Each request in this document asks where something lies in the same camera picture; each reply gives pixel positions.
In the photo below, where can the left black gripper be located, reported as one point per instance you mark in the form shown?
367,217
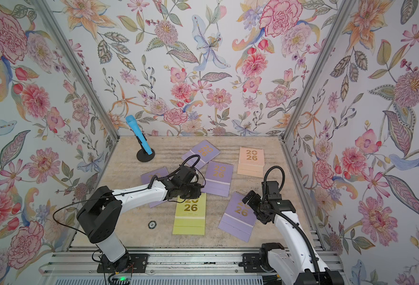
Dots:
197,192

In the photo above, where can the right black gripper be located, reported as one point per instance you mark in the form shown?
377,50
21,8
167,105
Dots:
253,203

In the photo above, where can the purple calendar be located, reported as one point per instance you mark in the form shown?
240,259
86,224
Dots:
238,219
146,178
218,178
206,150

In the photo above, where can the lime green 2026 calendar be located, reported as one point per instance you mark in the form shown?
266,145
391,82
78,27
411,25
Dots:
190,216

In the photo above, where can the purple calendar back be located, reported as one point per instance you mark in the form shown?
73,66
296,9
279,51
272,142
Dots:
206,150

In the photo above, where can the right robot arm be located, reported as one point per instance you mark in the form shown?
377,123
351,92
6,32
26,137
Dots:
297,263

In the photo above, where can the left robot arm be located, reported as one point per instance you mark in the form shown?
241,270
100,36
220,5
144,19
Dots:
99,215

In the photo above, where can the peach 2026 calendar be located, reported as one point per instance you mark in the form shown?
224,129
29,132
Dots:
251,162

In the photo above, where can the blue microphone on black stand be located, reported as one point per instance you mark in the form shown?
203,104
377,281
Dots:
146,153

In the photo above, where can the small black round disc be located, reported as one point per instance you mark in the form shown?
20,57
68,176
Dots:
152,224

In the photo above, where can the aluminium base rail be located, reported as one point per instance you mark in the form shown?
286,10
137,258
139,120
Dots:
160,266

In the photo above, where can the right aluminium corner post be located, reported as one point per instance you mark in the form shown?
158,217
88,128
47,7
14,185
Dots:
315,74

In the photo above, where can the aluminium corner post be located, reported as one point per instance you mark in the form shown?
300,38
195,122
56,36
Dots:
63,44
315,74

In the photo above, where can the left aluminium corner post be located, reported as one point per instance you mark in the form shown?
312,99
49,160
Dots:
63,44

